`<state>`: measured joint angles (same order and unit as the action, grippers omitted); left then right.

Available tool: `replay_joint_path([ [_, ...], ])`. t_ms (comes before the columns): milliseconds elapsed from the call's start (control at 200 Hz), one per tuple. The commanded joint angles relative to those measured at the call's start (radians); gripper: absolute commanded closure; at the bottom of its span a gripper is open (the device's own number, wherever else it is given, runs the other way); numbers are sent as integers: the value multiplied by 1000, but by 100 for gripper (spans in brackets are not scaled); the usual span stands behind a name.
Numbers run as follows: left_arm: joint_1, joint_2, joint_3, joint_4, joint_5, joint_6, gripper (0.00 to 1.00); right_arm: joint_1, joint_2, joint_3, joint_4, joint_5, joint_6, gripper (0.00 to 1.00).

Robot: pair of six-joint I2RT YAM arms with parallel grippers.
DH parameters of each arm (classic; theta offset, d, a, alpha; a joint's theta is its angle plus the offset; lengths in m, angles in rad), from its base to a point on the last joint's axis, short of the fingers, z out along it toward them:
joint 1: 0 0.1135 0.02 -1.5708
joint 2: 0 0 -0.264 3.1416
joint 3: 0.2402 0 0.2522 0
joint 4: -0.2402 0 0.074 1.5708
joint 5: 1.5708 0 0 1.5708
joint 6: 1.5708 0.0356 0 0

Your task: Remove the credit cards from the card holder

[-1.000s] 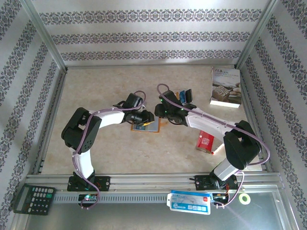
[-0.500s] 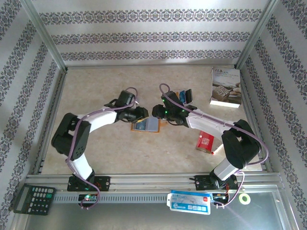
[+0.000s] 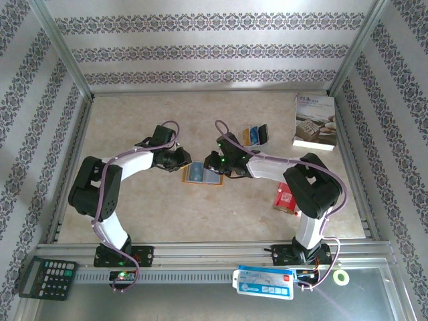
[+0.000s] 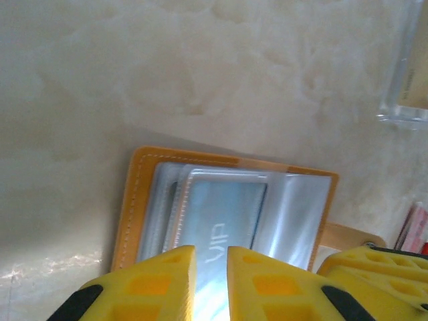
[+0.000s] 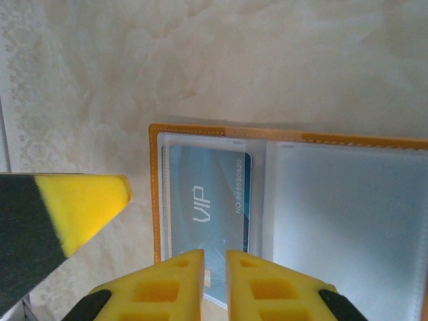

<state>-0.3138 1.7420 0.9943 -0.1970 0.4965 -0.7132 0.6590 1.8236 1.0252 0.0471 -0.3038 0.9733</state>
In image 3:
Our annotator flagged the orange-framed blue picture card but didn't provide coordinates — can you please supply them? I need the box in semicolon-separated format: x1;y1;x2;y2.
182;161;224;186

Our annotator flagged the clear acrylic card stand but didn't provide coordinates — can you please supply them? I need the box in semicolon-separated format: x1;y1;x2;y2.
239;123;272;148

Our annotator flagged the red cardboard box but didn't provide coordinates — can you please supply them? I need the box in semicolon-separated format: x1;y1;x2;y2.
273;182;298;215

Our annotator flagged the white book with stones cover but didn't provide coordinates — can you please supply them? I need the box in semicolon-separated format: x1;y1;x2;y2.
292;93;338;151

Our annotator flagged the blue and white wipes pack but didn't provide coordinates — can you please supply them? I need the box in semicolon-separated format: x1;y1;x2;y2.
231;264;297;300

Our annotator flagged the controller board with LEDs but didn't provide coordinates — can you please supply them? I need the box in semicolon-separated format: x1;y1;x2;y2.
109;270;138;284

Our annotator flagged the green tape roll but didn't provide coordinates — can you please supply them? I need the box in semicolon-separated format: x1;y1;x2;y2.
332;269;350;286

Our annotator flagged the black desk calculator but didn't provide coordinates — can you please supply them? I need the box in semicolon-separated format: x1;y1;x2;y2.
18;256;79;301

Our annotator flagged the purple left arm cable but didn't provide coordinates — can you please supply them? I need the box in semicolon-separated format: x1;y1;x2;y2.
90;120;182;294

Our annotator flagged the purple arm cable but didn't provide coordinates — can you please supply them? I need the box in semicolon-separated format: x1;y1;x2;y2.
90;120;182;294
214;120;350;292

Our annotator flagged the aluminium frame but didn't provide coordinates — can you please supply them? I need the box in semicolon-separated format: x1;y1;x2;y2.
28;0;401;268

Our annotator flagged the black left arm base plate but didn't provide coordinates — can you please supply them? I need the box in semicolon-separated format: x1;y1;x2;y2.
93;244;156;269

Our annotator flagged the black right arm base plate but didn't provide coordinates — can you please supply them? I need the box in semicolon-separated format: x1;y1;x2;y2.
270;243;333;268

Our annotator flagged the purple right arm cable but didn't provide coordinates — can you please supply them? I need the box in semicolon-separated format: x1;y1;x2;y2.
214;120;350;292

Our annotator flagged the grey slotted cable duct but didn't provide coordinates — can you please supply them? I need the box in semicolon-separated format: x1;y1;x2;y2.
73;269;235;286

